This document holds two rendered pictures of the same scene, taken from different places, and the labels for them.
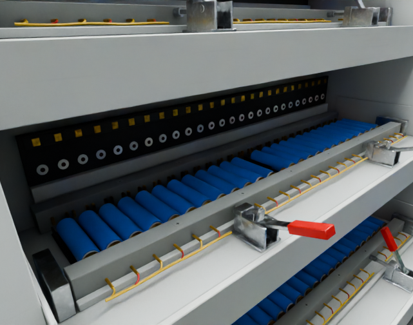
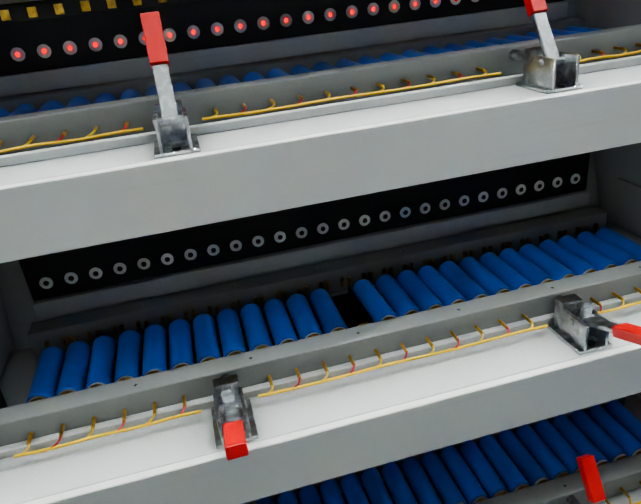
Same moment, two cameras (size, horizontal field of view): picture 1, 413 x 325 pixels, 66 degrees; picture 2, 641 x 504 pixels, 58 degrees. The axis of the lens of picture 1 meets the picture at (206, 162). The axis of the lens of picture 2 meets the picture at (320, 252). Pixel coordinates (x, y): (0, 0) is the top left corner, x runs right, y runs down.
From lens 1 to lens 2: 0.27 m
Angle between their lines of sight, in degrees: 25
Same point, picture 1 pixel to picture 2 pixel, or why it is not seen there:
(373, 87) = not seen: outside the picture
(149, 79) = (56, 227)
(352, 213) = (435, 421)
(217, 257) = (166, 439)
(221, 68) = (170, 203)
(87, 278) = (7, 428)
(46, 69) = not seen: outside the picture
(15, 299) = not seen: outside the picture
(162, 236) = (104, 399)
